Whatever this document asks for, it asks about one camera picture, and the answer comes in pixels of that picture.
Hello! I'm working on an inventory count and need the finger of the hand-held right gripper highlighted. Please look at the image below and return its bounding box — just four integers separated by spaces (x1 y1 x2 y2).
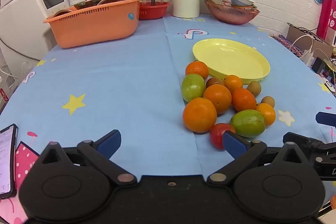
283 132 325 159
315 112 336 126

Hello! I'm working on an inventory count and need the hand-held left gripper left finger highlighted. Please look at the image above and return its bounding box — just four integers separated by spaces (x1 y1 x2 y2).
39 130 137 185

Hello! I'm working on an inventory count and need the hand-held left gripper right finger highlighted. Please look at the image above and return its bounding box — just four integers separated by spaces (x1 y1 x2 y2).
207 131 312 185

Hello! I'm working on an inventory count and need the red tomato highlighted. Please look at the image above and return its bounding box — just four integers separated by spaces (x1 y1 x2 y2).
210 123 236 150

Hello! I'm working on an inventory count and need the oval green tomato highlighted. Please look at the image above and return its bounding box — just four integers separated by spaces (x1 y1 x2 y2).
230 110 266 138

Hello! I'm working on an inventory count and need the yellow-orange mandarin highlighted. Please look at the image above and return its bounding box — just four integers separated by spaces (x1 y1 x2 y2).
256 103 276 126

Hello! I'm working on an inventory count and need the large orange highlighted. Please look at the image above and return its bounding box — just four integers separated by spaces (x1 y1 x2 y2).
183 97 218 133

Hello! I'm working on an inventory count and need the small brown kiwi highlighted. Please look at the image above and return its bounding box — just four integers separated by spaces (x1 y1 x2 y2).
261 96 275 108

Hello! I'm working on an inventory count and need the mandarin orange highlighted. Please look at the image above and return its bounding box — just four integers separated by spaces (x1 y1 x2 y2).
185 61 209 80
224 75 243 93

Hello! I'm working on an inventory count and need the red-brown tomato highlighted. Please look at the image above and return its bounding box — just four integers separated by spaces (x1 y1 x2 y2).
205 77 225 88

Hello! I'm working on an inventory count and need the round green tomato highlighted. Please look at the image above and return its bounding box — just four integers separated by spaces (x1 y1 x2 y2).
181 74 206 103

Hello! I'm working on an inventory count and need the yellow plastic plate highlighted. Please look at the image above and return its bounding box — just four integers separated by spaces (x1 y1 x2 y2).
192 38 271 84

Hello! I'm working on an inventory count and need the white charger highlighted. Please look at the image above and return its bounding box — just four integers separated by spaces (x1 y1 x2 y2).
301 49 315 67

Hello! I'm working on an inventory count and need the blue star-print tablecloth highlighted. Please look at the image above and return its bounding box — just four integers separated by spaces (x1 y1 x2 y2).
0 14 336 182

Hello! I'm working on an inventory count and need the cardboard box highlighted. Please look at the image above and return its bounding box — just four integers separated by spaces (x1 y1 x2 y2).
286 23 334 56

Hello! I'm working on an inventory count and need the pink dotted cloth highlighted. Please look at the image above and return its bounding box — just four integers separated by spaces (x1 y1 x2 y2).
0 141 40 224

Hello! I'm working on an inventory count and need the pink gift bag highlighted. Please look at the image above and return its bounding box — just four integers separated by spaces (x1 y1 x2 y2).
316 0 336 42

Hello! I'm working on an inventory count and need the black smartphone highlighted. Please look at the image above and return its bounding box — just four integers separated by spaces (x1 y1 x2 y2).
0 124 18 199

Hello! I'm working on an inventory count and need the orange plastic basket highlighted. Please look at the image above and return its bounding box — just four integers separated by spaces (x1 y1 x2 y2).
43 0 146 49

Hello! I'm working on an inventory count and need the pink glass bowl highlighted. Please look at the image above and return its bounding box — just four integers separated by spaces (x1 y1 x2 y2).
204 0 260 25

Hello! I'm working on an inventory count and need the red plastic basket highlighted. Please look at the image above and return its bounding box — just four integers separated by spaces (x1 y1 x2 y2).
139 1 171 20

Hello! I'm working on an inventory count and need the small steel bowl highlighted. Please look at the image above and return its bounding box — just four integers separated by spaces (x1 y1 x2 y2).
53 9 72 18

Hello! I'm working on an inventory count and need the white cable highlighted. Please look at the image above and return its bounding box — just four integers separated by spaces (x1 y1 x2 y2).
290 34 315 52

